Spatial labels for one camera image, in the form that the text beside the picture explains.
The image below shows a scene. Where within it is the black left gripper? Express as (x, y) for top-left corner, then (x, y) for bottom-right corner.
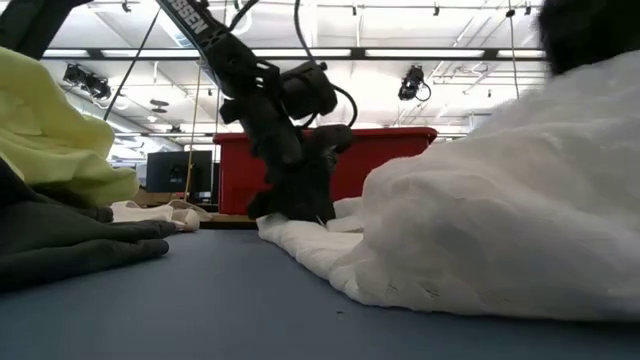
(219, 62), (354, 224)

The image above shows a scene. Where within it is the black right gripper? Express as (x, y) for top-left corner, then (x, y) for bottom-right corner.
(537, 0), (640, 76)

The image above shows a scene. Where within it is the white textured towel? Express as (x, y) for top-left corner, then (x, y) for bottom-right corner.
(257, 49), (640, 321)

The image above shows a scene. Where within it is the dark grey sweatshirt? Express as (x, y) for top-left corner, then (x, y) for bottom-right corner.
(0, 159), (177, 294)

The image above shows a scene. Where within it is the yellow t-shirt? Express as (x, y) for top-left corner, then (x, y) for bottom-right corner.
(0, 47), (141, 209)

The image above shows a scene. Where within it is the red plastic bin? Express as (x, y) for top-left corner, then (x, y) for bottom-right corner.
(213, 127), (439, 216)

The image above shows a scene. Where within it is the black computer monitor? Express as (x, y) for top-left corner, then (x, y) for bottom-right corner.
(146, 149), (214, 194)

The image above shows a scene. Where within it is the white garment with black print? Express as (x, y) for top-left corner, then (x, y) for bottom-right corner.
(110, 199), (214, 233)

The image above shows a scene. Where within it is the black left wrist camera cable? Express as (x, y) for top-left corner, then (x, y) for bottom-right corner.
(293, 0), (359, 129)

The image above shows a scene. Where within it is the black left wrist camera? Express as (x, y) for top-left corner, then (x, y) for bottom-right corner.
(279, 61), (339, 121)

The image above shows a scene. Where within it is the thin yellowish hanging cord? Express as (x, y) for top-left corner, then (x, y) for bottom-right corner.
(183, 59), (202, 204)

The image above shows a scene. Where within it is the black hanging ceiling camera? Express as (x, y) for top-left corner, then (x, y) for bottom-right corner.
(398, 64), (432, 103)

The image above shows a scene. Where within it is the overhead frame light bar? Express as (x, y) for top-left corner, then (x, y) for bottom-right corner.
(42, 47), (549, 62)

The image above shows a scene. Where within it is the thin black diagonal cable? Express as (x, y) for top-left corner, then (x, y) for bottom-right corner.
(103, 8), (162, 122)

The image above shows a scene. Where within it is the black ceiling camera cluster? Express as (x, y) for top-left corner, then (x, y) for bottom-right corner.
(62, 63), (112, 100)

